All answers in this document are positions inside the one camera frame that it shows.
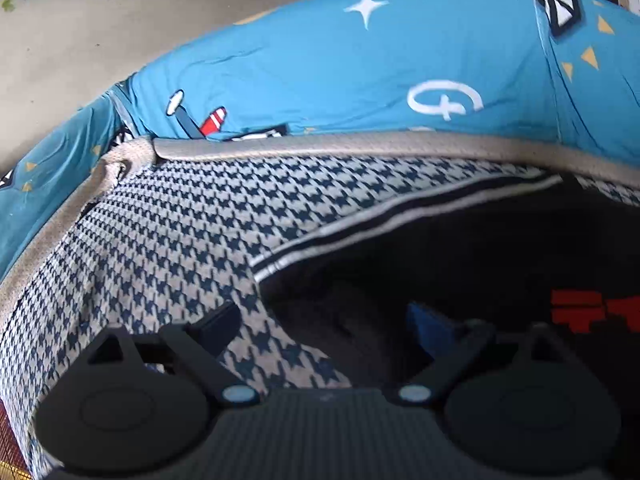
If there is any black sweatshirt with red print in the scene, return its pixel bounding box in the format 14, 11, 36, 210
248, 172, 640, 461

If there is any blue printed bed sheet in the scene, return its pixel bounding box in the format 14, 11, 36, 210
0, 0, 640, 281

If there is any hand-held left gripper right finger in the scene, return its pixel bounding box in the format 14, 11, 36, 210
385, 304, 576, 407

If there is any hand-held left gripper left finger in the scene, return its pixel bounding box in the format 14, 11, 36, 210
85, 301, 261, 408

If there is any houndstooth bed mat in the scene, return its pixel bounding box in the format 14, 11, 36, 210
0, 135, 640, 480

